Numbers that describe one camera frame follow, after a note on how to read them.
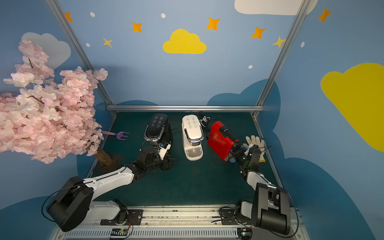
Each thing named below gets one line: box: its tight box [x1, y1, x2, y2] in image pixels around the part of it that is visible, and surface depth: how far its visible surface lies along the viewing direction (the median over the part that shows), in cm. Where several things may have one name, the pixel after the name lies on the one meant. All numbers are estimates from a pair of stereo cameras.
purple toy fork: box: [101, 130, 131, 141], surface depth 109 cm
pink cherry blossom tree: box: [0, 39, 114, 167], surface depth 53 cm
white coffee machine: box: [181, 114, 205, 161], surface depth 87 cm
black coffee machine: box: [144, 113, 174, 146], surface depth 85 cm
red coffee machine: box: [207, 118, 242, 161], surface depth 90 cm
